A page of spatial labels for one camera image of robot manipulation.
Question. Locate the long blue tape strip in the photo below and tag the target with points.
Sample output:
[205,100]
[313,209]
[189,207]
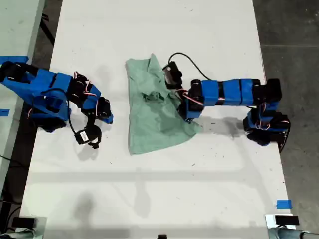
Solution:
[15,59]

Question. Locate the blue tape patch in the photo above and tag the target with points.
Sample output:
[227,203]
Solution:
[284,204]

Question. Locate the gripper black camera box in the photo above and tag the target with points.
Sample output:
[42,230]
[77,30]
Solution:
[86,137]
[172,73]

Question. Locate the short blue tape strip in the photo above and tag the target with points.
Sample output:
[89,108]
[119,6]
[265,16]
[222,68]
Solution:
[4,112]

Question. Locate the small black box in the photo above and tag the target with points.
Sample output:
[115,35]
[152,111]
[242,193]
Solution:
[286,220]
[23,222]

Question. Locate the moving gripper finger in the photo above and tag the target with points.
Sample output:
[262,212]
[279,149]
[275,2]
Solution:
[192,120]
[110,119]

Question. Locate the camera black stalk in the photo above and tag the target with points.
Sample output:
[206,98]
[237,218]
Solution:
[175,87]
[91,121]

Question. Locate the small black block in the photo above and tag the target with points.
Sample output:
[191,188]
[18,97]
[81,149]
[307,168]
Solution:
[162,236]

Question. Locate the silver metal plate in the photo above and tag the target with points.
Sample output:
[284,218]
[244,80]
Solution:
[270,220]
[41,229]

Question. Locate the pale side table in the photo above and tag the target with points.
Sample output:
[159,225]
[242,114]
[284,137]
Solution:
[15,25]

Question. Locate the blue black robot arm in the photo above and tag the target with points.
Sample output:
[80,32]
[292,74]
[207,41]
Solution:
[45,89]
[231,92]

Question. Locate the pale green T-shirt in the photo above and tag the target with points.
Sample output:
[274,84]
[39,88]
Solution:
[149,124]

